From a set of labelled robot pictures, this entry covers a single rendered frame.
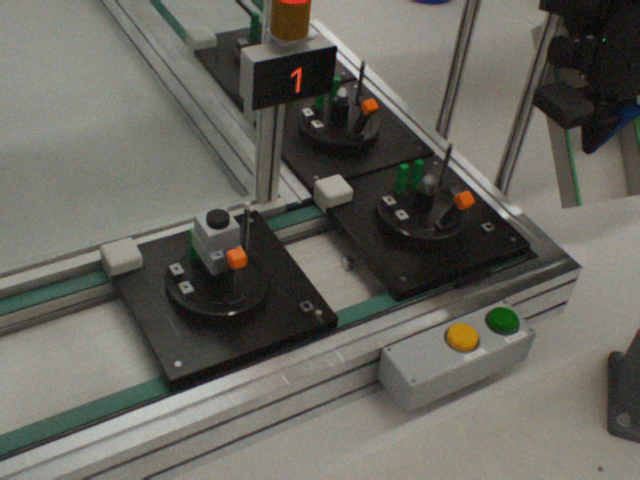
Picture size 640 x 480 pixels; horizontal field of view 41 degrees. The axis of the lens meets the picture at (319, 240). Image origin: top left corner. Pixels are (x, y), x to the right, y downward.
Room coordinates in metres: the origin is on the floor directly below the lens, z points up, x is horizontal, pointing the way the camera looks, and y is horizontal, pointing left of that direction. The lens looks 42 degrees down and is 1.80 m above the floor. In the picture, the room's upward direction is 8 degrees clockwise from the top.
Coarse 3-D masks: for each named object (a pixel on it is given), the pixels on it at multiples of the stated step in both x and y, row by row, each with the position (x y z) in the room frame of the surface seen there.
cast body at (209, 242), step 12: (204, 216) 0.80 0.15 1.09; (216, 216) 0.79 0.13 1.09; (228, 216) 0.79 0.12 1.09; (204, 228) 0.78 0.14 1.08; (216, 228) 0.78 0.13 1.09; (228, 228) 0.78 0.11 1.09; (192, 240) 0.80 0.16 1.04; (204, 240) 0.77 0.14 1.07; (216, 240) 0.77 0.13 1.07; (228, 240) 0.78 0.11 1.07; (204, 252) 0.77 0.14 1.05; (216, 252) 0.77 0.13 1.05; (216, 264) 0.76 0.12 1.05; (228, 264) 0.77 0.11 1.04
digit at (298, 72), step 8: (312, 56) 0.97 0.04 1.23; (288, 64) 0.95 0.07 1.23; (296, 64) 0.95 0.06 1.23; (304, 64) 0.96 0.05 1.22; (312, 64) 0.97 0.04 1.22; (280, 72) 0.94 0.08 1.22; (288, 72) 0.95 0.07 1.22; (296, 72) 0.95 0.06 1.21; (304, 72) 0.96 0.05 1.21; (280, 80) 0.94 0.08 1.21; (288, 80) 0.95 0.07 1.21; (296, 80) 0.95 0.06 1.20; (304, 80) 0.96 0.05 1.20; (280, 88) 0.94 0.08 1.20; (288, 88) 0.95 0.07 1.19; (296, 88) 0.95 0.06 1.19; (304, 88) 0.96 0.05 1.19; (280, 96) 0.94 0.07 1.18; (288, 96) 0.95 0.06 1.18; (296, 96) 0.95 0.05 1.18
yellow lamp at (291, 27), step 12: (276, 0) 0.96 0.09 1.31; (276, 12) 0.96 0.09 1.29; (288, 12) 0.95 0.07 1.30; (300, 12) 0.95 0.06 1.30; (276, 24) 0.95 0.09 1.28; (288, 24) 0.95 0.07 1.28; (300, 24) 0.95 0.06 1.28; (276, 36) 0.95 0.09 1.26; (288, 36) 0.95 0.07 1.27; (300, 36) 0.96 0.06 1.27
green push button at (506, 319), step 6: (492, 312) 0.81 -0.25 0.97; (498, 312) 0.81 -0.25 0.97; (504, 312) 0.81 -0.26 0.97; (510, 312) 0.81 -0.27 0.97; (492, 318) 0.80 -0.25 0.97; (498, 318) 0.80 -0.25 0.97; (504, 318) 0.80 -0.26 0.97; (510, 318) 0.80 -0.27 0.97; (516, 318) 0.80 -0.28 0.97; (492, 324) 0.79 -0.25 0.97; (498, 324) 0.79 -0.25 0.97; (504, 324) 0.79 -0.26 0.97; (510, 324) 0.79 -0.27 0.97; (516, 324) 0.79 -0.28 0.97; (498, 330) 0.78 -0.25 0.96; (504, 330) 0.78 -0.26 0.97; (510, 330) 0.79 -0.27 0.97
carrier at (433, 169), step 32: (416, 160) 1.04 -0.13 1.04; (448, 160) 1.04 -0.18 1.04; (320, 192) 1.00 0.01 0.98; (352, 192) 1.01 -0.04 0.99; (384, 192) 1.01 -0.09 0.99; (416, 192) 0.99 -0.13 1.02; (448, 192) 1.03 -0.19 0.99; (352, 224) 0.95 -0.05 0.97; (384, 224) 0.95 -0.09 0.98; (416, 224) 0.95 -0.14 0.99; (480, 224) 0.99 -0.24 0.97; (384, 256) 0.89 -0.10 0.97; (416, 256) 0.90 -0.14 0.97; (448, 256) 0.91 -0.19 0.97; (480, 256) 0.92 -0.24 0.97; (512, 256) 0.94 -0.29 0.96; (416, 288) 0.84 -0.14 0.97
